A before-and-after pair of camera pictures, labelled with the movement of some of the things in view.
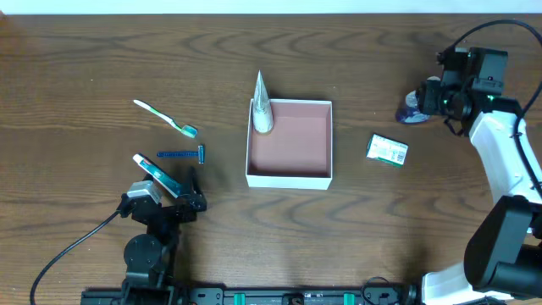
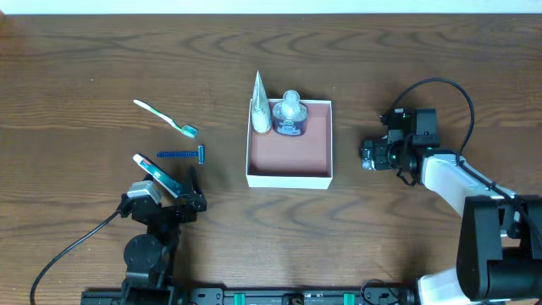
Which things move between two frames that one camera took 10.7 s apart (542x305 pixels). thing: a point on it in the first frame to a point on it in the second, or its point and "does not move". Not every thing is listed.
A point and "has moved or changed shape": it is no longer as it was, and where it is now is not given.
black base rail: [253, 296] does not move
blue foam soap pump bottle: [412, 113] has moved or changed shape
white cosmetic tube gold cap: [262, 108] does not move
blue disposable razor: [200, 153] does not move
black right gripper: [429, 98] to [377, 155]
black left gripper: [179, 203] does not move
